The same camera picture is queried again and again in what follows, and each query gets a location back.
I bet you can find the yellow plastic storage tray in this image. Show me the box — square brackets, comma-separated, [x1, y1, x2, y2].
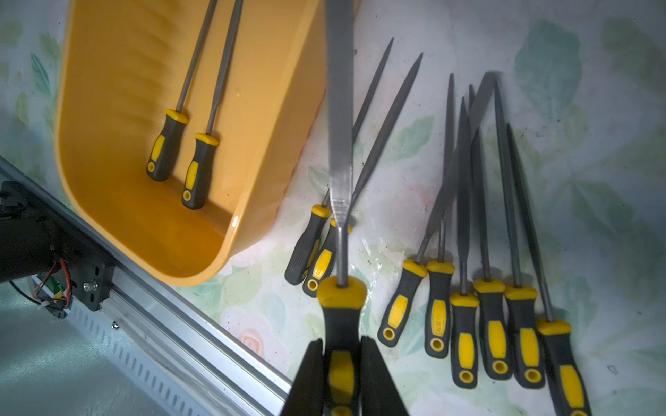
[55, 1, 326, 287]

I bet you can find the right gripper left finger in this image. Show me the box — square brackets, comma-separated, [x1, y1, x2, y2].
[280, 339, 324, 416]

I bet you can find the aluminium front rail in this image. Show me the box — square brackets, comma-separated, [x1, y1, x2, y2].
[1, 159, 291, 415]

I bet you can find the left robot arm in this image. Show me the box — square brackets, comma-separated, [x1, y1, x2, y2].
[1, 180, 116, 311]

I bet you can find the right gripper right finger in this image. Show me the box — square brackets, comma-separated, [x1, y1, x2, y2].
[361, 336, 409, 416]

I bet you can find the needle file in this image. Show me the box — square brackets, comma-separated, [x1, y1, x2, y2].
[505, 122, 593, 416]
[467, 84, 515, 381]
[283, 37, 395, 287]
[377, 71, 497, 348]
[303, 53, 423, 297]
[146, 0, 218, 182]
[450, 102, 480, 389]
[181, 0, 244, 210]
[494, 86, 546, 389]
[424, 73, 454, 359]
[317, 1, 367, 415]

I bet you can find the needle file on mat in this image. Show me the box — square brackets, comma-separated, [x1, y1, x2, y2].
[467, 84, 515, 381]
[450, 102, 480, 389]
[377, 71, 497, 348]
[424, 73, 454, 359]
[303, 53, 423, 297]
[494, 86, 546, 389]
[505, 122, 593, 416]

